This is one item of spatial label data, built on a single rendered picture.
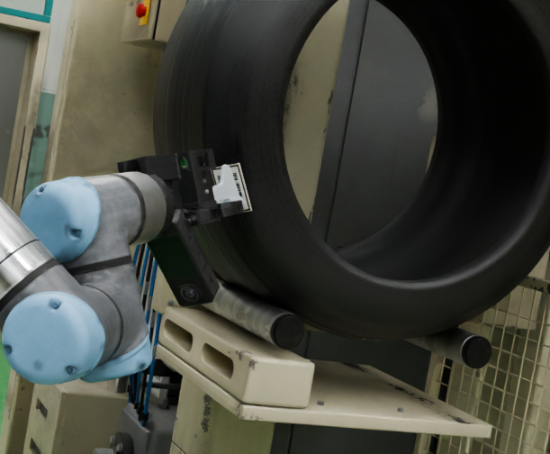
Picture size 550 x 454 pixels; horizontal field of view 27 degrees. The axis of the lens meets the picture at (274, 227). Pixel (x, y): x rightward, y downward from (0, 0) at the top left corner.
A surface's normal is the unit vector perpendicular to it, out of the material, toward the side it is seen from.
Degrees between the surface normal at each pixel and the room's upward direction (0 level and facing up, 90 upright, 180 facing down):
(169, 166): 71
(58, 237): 98
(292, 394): 90
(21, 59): 90
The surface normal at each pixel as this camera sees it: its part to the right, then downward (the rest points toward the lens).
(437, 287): 0.40, 0.29
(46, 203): -0.44, 0.11
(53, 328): -0.12, 0.04
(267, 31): 0.23, 0.04
